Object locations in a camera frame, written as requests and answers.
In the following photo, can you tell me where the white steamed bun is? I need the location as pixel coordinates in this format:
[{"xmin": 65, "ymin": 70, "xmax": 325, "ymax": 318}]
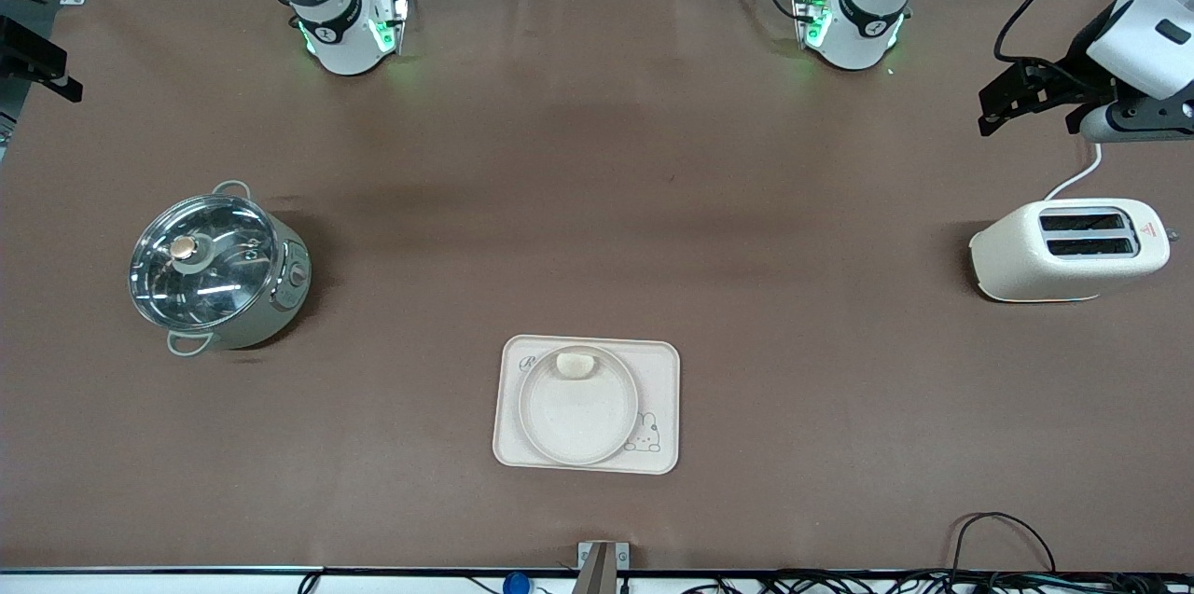
[{"xmin": 554, "ymin": 347, "xmax": 595, "ymax": 382}]

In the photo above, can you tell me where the cream round plate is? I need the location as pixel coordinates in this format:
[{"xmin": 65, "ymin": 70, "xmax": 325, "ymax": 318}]
[{"xmin": 518, "ymin": 344, "xmax": 640, "ymax": 467}]

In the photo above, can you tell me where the cream two-slot toaster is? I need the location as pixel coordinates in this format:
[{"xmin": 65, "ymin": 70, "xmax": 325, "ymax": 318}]
[{"xmin": 969, "ymin": 198, "xmax": 1171, "ymax": 303}]

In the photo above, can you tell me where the glass pot lid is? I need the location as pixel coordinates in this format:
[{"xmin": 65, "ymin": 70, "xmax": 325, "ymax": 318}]
[{"xmin": 129, "ymin": 195, "xmax": 281, "ymax": 331}]

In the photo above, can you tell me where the grey electric cooking pot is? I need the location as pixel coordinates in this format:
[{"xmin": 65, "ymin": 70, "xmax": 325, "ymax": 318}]
[{"xmin": 130, "ymin": 181, "xmax": 313, "ymax": 358}]

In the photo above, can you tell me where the brown table cover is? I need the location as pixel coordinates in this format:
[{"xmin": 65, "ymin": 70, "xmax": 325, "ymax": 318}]
[{"xmin": 0, "ymin": 0, "xmax": 1194, "ymax": 574}]

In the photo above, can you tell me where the beige rectangular rabbit tray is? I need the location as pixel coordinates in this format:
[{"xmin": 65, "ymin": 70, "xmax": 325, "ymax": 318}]
[{"xmin": 493, "ymin": 335, "xmax": 681, "ymax": 476}]

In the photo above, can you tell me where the white toaster power cable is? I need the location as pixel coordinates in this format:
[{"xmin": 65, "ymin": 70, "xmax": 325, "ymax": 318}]
[{"xmin": 1044, "ymin": 142, "xmax": 1104, "ymax": 201}]

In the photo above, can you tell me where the black looped cable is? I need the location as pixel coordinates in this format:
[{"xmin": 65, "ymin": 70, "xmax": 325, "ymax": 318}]
[{"xmin": 950, "ymin": 511, "xmax": 1058, "ymax": 576}]

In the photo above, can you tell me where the black cable bundle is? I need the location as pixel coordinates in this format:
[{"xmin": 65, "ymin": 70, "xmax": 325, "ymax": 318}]
[{"xmin": 681, "ymin": 569, "xmax": 1194, "ymax": 594}]

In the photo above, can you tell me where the grey metal camera bracket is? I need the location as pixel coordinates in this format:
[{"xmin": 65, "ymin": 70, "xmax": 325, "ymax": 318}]
[{"xmin": 576, "ymin": 540, "xmax": 630, "ymax": 594}]

